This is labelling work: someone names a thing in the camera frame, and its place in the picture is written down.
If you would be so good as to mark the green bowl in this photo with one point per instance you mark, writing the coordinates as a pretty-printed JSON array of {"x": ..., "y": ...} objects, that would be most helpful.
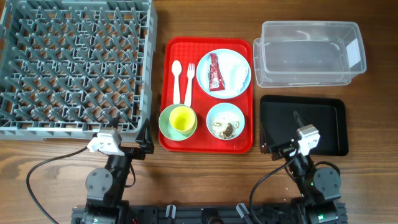
[{"x": 167, "y": 130}]

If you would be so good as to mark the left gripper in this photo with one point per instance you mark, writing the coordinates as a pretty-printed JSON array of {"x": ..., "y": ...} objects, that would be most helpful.
[{"x": 146, "y": 145}]

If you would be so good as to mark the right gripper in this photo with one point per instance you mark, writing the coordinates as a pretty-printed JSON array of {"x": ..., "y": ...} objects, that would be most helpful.
[{"x": 282, "y": 150}]

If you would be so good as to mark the grey dishwasher rack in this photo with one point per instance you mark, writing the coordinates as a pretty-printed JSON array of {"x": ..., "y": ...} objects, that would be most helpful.
[{"x": 69, "y": 68}]

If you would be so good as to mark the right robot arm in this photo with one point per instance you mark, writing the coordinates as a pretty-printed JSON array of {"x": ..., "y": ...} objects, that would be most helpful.
[{"x": 318, "y": 183}]

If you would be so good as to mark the light blue bowl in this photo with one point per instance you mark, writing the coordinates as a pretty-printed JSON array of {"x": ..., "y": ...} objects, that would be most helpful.
[{"x": 226, "y": 108}]

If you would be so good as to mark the yellow plastic cup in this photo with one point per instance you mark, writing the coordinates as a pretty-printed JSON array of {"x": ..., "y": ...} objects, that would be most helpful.
[{"x": 182, "y": 119}]

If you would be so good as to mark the large light blue plate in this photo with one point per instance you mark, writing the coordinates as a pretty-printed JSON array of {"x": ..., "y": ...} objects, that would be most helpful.
[{"x": 227, "y": 59}]

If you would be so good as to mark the food scraps and rice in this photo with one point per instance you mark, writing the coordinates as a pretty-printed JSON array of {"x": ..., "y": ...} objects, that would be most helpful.
[{"x": 224, "y": 126}]

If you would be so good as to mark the clear plastic bin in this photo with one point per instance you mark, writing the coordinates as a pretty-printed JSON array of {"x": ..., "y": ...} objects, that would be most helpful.
[{"x": 308, "y": 53}]

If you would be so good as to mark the cream plastic spoon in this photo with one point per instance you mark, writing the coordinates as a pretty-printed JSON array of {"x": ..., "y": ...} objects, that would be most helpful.
[{"x": 176, "y": 71}]

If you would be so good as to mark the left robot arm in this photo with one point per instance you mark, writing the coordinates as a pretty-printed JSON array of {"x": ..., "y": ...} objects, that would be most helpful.
[{"x": 105, "y": 186}]

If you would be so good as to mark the red plastic tray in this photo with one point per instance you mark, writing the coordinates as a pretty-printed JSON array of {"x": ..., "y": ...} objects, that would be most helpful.
[{"x": 191, "y": 49}]

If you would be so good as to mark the cream plastic fork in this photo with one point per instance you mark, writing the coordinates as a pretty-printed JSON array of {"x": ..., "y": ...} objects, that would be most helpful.
[{"x": 190, "y": 76}]

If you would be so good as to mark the white napkin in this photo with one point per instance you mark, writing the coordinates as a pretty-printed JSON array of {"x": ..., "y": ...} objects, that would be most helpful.
[{"x": 237, "y": 77}]

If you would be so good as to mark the red snack wrapper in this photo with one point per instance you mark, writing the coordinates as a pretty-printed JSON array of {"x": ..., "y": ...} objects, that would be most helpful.
[{"x": 215, "y": 79}]

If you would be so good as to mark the black plastic tray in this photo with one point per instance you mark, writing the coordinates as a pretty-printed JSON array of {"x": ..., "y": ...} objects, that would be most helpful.
[{"x": 328, "y": 115}]

